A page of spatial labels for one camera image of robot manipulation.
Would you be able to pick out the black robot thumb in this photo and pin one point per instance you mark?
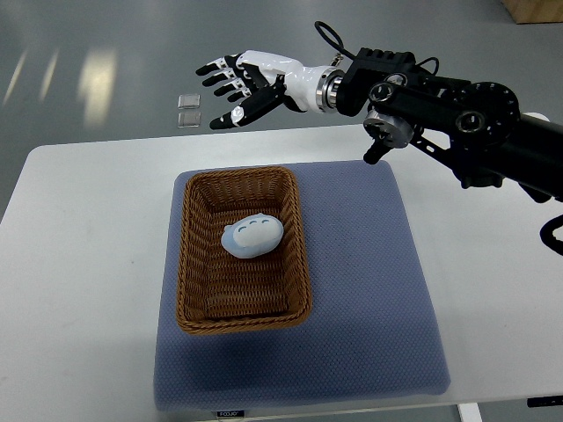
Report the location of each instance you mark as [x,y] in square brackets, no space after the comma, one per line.
[260,103]

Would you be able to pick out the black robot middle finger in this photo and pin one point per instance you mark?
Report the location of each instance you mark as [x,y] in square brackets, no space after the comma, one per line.
[234,86]

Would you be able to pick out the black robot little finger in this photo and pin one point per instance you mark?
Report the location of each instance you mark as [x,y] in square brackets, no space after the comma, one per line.
[225,62]

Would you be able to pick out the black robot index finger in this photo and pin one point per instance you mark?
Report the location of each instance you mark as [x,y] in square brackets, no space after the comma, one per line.
[239,94]

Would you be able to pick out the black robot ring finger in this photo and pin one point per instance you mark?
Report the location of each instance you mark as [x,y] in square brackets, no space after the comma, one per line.
[225,75]

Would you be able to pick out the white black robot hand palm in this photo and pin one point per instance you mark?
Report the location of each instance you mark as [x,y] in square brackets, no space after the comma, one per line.
[308,87]

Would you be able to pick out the blue white plush toy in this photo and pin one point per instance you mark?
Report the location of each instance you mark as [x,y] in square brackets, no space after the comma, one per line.
[252,236]

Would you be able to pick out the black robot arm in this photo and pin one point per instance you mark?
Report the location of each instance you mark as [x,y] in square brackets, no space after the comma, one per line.
[475,129]

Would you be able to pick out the brown wicker basket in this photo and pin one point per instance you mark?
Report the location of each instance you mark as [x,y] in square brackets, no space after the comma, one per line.
[218,293]

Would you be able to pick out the upper metal floor plate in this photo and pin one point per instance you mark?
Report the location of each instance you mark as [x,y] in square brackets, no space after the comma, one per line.
[189,101]

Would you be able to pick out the brown cardboard box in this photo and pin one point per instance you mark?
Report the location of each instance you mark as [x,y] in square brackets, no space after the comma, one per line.
[534,11]

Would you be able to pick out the blue fabric mat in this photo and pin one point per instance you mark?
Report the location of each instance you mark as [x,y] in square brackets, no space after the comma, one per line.
[372,331]

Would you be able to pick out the white table leg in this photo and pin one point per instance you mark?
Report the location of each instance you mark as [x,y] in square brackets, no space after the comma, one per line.
[469,412]

